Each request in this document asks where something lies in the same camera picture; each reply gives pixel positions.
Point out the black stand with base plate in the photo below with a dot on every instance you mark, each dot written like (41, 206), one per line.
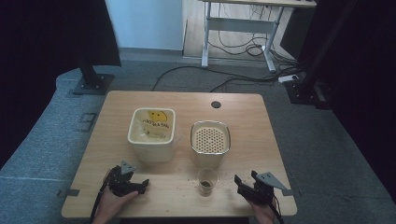
(93, 82)

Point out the white metal frame desk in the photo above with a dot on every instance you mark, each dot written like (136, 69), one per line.
(239, 25)

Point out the person's right hand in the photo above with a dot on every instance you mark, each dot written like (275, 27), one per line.
(264, 214)

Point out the clear bag with yellow face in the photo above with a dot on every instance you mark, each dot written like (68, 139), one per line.
(154, 127)

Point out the black round table grommet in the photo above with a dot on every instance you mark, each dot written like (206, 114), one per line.
(215, 104)

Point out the black metal stand with base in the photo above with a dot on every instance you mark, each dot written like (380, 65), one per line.
(306, 87)

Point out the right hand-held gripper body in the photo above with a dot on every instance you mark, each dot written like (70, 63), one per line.
(263, 191)

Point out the cream square plastic bin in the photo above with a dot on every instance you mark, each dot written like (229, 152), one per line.
(154, 152)

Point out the dark curtain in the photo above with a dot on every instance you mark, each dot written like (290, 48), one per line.
(46, 46)

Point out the white power strip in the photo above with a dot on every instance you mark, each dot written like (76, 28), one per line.
(288, 78)

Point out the cream container with perforated strainer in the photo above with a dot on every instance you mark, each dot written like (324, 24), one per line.
(210, 140)

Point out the person's left hand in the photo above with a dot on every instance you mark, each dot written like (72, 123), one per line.
(110, 205)

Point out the clear plastic cup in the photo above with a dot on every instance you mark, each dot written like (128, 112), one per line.
(207, 183)

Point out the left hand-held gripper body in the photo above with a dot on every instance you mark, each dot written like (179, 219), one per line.
(120, 183)

